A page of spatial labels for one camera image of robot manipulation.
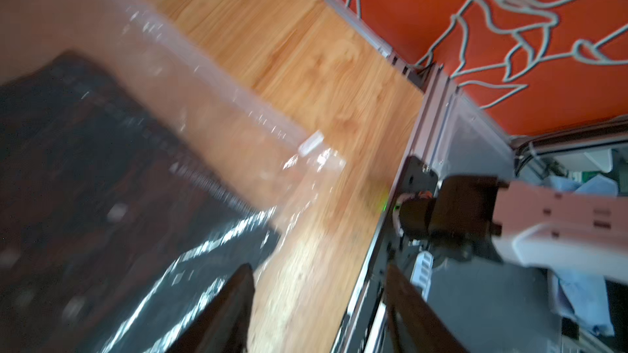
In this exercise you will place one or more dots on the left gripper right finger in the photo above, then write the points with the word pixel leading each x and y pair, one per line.
pixel 413 326

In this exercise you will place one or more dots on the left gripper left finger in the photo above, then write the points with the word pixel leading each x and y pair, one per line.
pixel 223 326

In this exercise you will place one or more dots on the black shirt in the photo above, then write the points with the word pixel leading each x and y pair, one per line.
pixel 115 236

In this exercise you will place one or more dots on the clear plastic vacuum bag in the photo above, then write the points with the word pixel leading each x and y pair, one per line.
pixel 258 153

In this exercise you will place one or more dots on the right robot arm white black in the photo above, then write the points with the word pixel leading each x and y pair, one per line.
pixel 516 222

